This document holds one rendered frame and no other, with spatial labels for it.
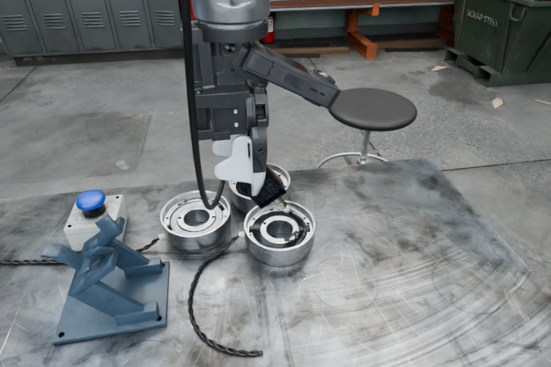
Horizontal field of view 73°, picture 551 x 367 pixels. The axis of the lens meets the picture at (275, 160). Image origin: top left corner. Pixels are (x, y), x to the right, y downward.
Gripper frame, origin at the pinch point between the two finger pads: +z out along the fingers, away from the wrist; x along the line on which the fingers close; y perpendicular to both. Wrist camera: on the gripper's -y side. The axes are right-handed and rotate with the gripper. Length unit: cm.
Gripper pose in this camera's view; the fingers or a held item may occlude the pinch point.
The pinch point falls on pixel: (257, 178)
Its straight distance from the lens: 48.8
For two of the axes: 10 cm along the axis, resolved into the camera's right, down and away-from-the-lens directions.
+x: 1.9, 5.5, -8.1
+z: 0.0, 8.3, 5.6
